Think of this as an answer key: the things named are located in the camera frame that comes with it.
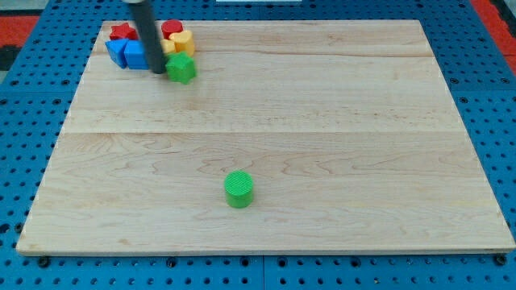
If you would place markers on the green star block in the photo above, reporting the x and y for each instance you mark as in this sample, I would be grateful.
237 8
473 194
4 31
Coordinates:
180 67

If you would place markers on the red star block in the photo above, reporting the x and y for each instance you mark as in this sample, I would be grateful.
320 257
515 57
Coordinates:
123 31

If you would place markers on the light wooden board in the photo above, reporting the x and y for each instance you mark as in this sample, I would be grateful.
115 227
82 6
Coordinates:
348 129

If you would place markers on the green cylinder block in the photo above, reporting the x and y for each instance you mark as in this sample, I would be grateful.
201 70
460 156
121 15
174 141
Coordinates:
238 186

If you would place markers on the yellow heart block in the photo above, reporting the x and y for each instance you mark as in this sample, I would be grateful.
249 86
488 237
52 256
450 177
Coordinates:
183 42

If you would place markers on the small yellow block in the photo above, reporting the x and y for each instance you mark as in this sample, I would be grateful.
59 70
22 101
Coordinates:
168 46

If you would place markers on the red cylinder block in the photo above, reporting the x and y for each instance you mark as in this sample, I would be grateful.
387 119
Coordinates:
171 26

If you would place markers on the blue cube block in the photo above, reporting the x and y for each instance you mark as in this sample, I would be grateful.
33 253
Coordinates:
135 56

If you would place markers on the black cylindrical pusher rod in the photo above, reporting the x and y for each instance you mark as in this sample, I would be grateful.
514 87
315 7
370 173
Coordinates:
145 22

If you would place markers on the blue triangle block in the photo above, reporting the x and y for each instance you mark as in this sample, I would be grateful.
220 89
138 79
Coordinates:
116 49

